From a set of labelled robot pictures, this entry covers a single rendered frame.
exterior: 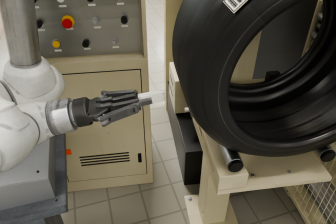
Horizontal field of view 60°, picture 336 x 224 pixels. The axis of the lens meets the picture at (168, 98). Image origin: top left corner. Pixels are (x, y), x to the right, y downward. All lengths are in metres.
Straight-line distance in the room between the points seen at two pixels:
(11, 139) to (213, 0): 0.48
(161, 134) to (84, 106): 1.56
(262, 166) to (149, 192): 1.04
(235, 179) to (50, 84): 0.72
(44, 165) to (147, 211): 0.88
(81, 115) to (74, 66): 0.68
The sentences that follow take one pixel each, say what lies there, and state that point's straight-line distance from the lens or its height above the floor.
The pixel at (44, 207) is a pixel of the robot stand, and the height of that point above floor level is 0.65.
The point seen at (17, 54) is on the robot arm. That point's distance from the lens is 1.09.
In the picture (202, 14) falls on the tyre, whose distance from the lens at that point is 0.63.
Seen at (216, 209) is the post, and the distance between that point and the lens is 1.70.
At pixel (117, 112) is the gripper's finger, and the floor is 1.09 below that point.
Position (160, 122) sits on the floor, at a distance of 2.38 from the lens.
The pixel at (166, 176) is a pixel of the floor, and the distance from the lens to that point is 1.99.
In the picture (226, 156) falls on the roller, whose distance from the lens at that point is 0.87.
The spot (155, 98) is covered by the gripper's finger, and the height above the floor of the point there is 1.09.
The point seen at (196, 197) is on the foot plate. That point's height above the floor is 0.01.
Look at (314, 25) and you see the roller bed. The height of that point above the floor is 1.10.
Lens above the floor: 1.53
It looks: 35 degrees down
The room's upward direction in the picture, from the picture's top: straight up
